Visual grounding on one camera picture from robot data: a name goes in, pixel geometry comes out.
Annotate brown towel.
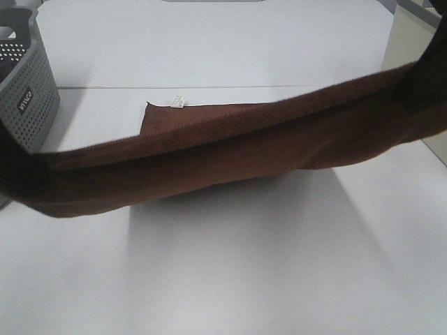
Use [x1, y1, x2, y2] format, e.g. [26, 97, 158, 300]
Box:
[1, 60, 446, 218]

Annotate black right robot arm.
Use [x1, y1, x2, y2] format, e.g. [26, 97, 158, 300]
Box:
[396, 1, 446, 109]

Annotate white towel label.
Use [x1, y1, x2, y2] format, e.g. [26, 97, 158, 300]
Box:
[170, 95, 186, 109]

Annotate grey perforated plastic basket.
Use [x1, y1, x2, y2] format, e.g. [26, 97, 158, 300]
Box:
[0, 7, 61, 210]

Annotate beige storage box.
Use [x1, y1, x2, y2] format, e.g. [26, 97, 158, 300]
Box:
[380, 1, 446, 147]

